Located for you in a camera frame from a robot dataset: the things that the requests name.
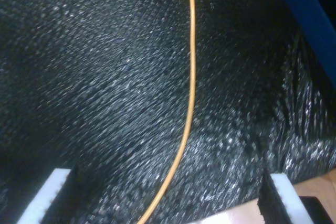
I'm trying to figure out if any yellow network cable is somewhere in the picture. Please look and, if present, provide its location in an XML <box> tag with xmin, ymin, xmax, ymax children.
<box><xmin>135</xmin><ymin>0</ymin><xmax>197</xmax><ymax>224</ymax></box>

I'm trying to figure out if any black bubble mat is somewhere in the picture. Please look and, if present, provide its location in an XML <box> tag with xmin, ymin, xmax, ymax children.
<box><xmin>0</xmin><ymin>0</ymin><xmax>336</xmax><ymax>224</ymax></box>

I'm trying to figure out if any blue metal box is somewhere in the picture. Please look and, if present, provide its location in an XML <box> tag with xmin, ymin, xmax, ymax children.
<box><xmin>278</xmin><ymin>0</ymin><xmax>336</xmax><ymax>88</ymax></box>

